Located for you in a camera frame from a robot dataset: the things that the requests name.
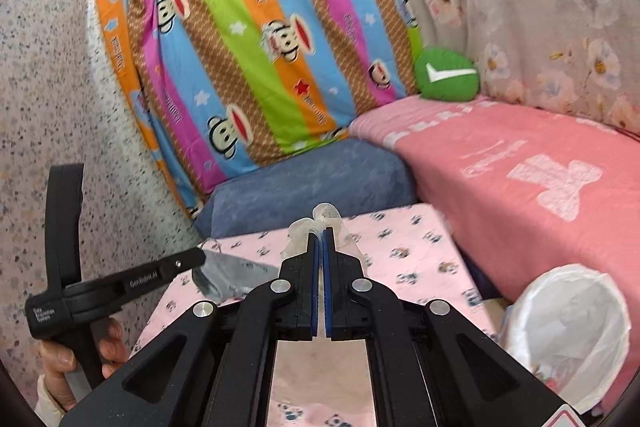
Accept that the pink blanket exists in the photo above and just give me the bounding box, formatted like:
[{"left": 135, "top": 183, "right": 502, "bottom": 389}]
[{"left": 348, "top": 94, "right": 640, "bottom": 413}]

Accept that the grey foil wrapper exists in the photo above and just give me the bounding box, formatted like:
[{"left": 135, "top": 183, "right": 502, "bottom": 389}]
[{"left": 191, "top": 251, "right": 278, "bottom": 302}]

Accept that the blue cushion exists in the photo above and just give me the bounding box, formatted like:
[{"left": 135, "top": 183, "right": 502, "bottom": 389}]
[{"left": 194, "top": 138, "right": 418, "bottom": 239}]

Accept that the floral bed sheet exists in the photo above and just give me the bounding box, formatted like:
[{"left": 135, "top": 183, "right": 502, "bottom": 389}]
[{"left": 390, "top": 0, "right": 640, "bottom": 132}]

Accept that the bin with white bag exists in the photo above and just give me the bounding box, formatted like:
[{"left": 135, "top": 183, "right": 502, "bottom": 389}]
[{"left": 500, "top": 263, "right": 632, "bottom": 414}]

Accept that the green pillow with white tick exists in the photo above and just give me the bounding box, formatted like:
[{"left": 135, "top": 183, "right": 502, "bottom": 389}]
[{"left": 414, "top": 48, "right": 482, "bottom": 102}]

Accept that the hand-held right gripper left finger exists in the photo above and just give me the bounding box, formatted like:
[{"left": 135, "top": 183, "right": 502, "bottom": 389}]
[{"left": 60, "top": 239, "right": 321, "bottom": 427}]

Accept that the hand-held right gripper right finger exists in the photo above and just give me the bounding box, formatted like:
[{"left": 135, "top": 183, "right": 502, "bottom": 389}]
[{"left": 323, "top": 227, "right": 576, "bottom": 427}]

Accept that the clear plastic wrap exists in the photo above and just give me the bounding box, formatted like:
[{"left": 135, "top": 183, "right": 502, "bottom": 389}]
[{"left": 282, "top": 203, "right": 366, "bottom": 268}]

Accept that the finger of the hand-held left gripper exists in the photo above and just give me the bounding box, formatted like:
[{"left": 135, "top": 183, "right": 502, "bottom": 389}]
[{"left": 119, "top": 248, "right": 207, "bottom": 299}]

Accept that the striped monkey-print mattress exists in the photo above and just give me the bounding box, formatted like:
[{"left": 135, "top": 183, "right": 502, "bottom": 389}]
[{"left": 94, "top": 0, "right": 426, "bottom": 220}]

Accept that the pink panda-print cloth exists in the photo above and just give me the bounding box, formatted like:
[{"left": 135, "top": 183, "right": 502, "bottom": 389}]
[{"left": 135, "top": 203, "right": 501, "bottom": 427}]

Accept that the person's left hand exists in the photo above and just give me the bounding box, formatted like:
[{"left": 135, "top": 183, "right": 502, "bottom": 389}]
[{"left": 39, "top": 317, "right": 129, "bottom": 413}]

